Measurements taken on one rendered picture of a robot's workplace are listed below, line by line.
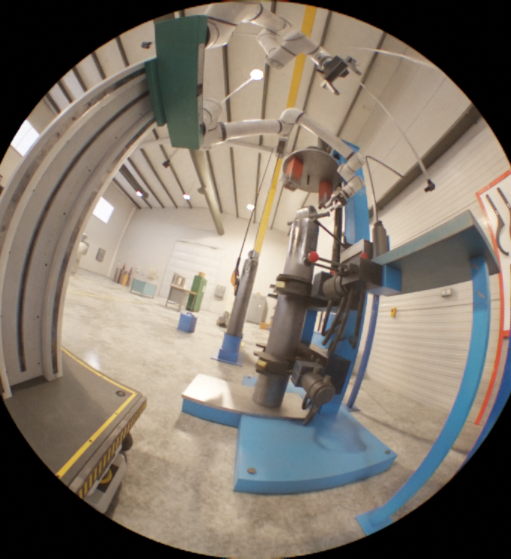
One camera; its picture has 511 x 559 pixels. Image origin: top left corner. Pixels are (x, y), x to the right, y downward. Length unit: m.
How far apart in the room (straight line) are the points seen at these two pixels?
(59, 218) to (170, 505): 0.99
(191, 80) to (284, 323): 1.28
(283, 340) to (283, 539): 1.06
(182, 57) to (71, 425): 1.10
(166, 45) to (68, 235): 0.69
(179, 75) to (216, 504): 1.51
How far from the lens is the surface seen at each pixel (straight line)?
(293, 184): 1.46
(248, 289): 2.39
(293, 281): 0.95
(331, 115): 6.80
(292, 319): 1.07
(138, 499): 0.83
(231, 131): 1.19
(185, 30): 0.75
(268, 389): 1.17
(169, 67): 0.79
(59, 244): 0.65
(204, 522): 0.80
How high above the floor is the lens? 0.76
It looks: 11 degrees up
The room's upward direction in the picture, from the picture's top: 14 degrees clockwise
